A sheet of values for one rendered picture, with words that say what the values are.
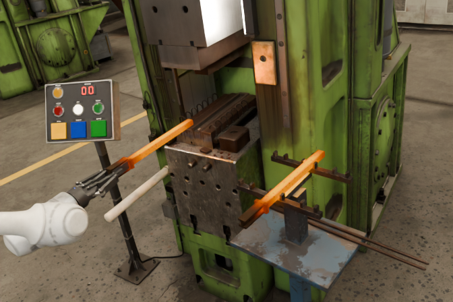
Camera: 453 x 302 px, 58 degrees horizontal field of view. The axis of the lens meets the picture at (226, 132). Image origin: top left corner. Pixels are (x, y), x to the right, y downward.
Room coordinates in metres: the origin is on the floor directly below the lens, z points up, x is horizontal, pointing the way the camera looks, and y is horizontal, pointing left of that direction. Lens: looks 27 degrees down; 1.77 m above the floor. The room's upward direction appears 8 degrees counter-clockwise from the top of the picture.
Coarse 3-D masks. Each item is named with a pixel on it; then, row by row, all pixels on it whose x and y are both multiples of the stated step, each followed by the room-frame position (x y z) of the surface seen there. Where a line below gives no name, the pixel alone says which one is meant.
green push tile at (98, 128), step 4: (104, 120) 1.72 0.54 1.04; (92, 124) 1.73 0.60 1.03; (96, 124) 1.72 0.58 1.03; (100, 124) 1.72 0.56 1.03; (104, 124) 1.71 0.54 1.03; (92, 128) 1.72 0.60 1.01; (96, 128) 1.71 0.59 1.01; (100, 128) 1.71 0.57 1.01; (104, 128) 1.70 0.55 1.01; (92, 132) 1.71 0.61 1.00; (96, 132) 1.70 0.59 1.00; (100, 132) 1.70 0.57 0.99; (104, 132) 1.70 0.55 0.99; (92, 136) 1.70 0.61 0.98; (96, 136) 1.70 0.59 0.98; (100, 136) 1.69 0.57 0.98; (104, 136) 1.69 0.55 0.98
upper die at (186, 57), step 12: (228, 36) 1.72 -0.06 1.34; (240, 36) 1.80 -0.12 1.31; (168, 48) 1.63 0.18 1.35; (180, 48) 1.59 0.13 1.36; (192, 48) 1.55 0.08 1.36; (204, 48) 1.58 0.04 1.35; (216, 48) 1.64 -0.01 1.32; (228, 48) 1.71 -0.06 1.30; (168, 60) 1.63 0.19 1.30; (180, 60) 1.60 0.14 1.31; (192, 60) 1.56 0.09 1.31; (204, 60) 1.57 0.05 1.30; (216, 60) 1.64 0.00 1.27
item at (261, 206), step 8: (320, 152) 1.26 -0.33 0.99; (312, 160) 1.21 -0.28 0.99; (304, 168) 1.17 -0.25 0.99; (288, 176) 1.14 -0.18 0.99; (296, 176) 1.13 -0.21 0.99; (280, 184) 1.10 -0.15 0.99; (288, 184) 1.10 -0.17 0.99; (272, 192) 1.06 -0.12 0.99; (280, 192) 1.06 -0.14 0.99; (256, 200) 1.03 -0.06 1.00; (264, 200) 1.03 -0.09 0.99; (272, 200) 1.03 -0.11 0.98; (256, 208) 0.99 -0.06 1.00; (264, 208) 1.00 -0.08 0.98; (240, 216) 0.96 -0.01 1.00; (248, 216) 0.96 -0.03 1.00; (256, 216) 0.98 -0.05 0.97; (240, 224) 0.95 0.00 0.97; (248, 224) 0.95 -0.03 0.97
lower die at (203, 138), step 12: (228, 96) 1.92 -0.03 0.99; (252, 96) 1.87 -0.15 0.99; (204, 108) 1.84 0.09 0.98; (216, 108) 1.80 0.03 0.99; (228, 108) 1.76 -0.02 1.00; (240, 108) 1.76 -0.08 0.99; (228, 120) 1.65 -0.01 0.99; (192, 132) 1.60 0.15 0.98; (204, 132) 1.56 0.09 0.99; (192, 144) 1.61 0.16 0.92; (204, 144) 1.57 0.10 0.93; (216, 144) 1.56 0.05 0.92
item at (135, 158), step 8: (192, 120) 1.55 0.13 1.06; (176, 128) 1.48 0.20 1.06; (184, 128) 1.50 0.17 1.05; (160, 136) 1.42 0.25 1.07; (168, 136) 1.42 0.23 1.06; (152, 144) 1.36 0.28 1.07; (160, 144) 1.38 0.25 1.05; (136, 152) 1.31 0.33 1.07; (144, 152) 1.31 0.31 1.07; (120, 160) 1.24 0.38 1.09; (128, 160) 1.25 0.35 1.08; (136, 160) 1.28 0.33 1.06; (112, 168) 1.20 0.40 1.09; (120, 176) 1.21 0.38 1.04
